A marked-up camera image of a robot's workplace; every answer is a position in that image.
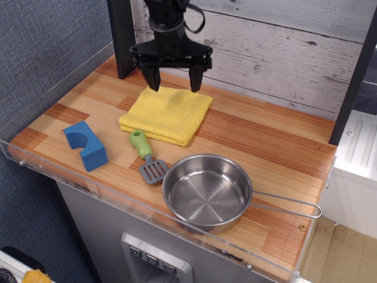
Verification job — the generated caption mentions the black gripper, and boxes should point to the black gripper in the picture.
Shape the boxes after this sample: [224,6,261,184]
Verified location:
[130,29,213,92]

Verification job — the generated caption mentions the yellow cloth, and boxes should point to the yellow cloth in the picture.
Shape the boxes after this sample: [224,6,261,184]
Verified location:
[118,87,213,146]

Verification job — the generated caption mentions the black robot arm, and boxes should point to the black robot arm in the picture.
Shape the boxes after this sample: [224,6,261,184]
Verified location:
[130,1,213,92]

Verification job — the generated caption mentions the blue arch wooden block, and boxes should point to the blue arch wooden block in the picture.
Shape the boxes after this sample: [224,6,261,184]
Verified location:
[63,121,108,172]

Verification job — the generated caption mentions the stainless steel pan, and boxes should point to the stainless steel pan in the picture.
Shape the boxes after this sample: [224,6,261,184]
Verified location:
[161,153,322,235]

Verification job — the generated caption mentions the silver dispenser button panel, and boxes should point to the silver dispenser button panel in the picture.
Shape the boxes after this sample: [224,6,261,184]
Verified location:
[121,232,194,282]

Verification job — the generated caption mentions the white ridged side unit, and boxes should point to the white ridged side unit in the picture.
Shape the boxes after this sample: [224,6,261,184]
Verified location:
[319,110,376,238]

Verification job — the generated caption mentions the black yellow object corner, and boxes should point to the black yellow object corner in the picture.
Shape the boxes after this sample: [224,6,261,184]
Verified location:
[1,268,53,283]

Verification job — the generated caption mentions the black left vertical post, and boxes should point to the black left vertical post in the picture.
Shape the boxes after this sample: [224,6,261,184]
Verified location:
[107,0,135,79]

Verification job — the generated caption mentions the black vertical post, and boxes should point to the black vertical post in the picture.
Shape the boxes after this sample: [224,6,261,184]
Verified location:
[107,0,135,79]
[329,9,376,146]

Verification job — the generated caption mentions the green handled grey spatula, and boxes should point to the green handled grey spatula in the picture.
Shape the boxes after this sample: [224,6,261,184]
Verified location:
[129,130,168,185]

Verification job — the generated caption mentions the black right vertical post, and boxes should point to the black right vertical post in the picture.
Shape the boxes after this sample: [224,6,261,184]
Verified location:
[329,9,376,146]

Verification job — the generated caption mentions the clear acrylic guard rail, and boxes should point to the clear acrylic guard rail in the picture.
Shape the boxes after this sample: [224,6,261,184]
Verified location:
[1,36,335,282]

